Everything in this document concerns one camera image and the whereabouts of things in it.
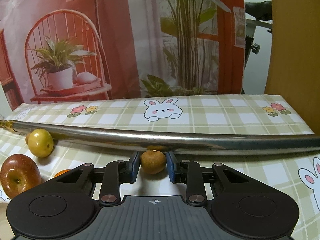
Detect brown longan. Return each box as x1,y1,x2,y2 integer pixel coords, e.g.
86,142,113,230
140,150,167,174
25,133,31,144

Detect beige round plate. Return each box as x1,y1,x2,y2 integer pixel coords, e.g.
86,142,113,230
0,202,11,232

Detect printed room backdrop cloth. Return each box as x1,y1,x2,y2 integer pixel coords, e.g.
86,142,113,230
1,0,245,109

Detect orange mandarin front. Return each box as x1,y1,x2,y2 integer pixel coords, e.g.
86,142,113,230
147,145,168,152

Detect checkered bunny tablecloth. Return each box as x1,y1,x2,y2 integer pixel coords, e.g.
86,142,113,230
0,94,320,240

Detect orange mandarin back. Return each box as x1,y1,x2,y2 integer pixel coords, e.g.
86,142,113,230
54,169,70,178

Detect large dark red apple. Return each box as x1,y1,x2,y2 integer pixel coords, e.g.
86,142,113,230
1,154,42,199

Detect orange mandarin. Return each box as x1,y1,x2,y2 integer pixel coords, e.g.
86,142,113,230
147,145,168,152
54,169,70,178

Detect black exercise bike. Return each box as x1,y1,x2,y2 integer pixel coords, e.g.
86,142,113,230
241,0,274,94

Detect silver gold metal pole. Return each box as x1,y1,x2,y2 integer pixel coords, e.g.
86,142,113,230
1,120,319,156

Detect yellow-green plum by pole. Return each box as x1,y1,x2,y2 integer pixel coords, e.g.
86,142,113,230
27,128,54,158

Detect wooden headboard panel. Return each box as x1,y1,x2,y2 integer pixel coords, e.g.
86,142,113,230
265,0,319,134

